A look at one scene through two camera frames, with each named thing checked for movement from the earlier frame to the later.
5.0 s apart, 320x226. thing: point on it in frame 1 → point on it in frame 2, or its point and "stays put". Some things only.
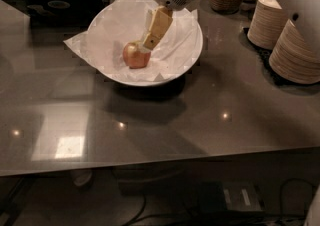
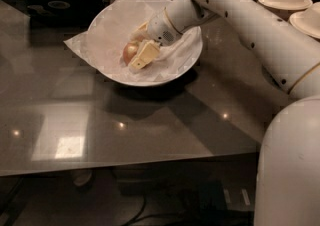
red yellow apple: x=135 y=54 stays put
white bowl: x=124 y=21 stays put
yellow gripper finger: x=160 y=23 → x=147 y=52
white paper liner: x=121 y=21 stays put
